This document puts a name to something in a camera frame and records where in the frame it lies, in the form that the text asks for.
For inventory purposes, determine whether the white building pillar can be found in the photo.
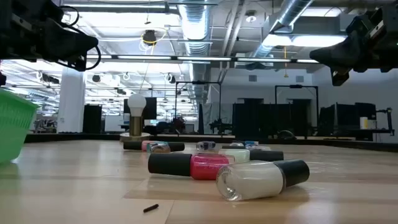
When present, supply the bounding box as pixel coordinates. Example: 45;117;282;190
57;67;86;134

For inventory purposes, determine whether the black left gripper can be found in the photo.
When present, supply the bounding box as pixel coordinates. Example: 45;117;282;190
0;0;100;72

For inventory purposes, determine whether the long ceiling light strip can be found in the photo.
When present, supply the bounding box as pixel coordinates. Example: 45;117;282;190
86;54;321;65

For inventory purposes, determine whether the light pink nail polish bottle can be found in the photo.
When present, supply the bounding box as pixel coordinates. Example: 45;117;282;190
123;140;156;152

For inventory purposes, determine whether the brass lamp with white bulb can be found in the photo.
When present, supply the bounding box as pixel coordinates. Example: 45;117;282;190
119;93;152;143

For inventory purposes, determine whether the black aluminium rig frame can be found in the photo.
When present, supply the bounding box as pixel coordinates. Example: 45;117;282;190
24;133;398;153

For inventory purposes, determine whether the small black stick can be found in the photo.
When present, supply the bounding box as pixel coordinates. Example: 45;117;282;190
142;203;160;213

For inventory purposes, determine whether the black equipment desk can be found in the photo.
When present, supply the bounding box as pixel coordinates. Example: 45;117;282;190
318;101;396;141

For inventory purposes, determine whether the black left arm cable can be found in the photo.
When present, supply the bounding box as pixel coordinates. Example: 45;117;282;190
60;5;103;71

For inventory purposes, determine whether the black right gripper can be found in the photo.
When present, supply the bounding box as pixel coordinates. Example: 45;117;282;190
309;2;398;87

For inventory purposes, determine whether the black screen panel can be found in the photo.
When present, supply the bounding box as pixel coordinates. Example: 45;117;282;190
123;97;158;121

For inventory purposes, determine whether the green plastic basket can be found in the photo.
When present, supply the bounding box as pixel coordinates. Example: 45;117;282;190
0;88;40;164

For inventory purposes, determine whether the black cabinet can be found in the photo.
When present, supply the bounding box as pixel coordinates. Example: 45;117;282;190
82;104;103;134

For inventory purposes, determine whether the white nail polish bottle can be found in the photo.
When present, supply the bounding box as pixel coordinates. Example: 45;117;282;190
216;159;311;202

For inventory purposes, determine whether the black stand frame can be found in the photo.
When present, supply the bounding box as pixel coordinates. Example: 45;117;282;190
175;80;222;135
274;84;320;136

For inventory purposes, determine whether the silver ventilation duct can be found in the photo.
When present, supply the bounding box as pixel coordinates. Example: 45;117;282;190
177;0;213;103
248;0;313;60

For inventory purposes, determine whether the black partition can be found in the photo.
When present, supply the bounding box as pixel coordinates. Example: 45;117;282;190
232;98;312;139

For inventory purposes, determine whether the pink glitter nail polish bottle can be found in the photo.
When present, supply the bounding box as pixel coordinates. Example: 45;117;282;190
147;152;236;181

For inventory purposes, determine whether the mint green nail polish bottle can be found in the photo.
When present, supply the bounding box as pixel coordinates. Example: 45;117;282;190
218;147;285;164

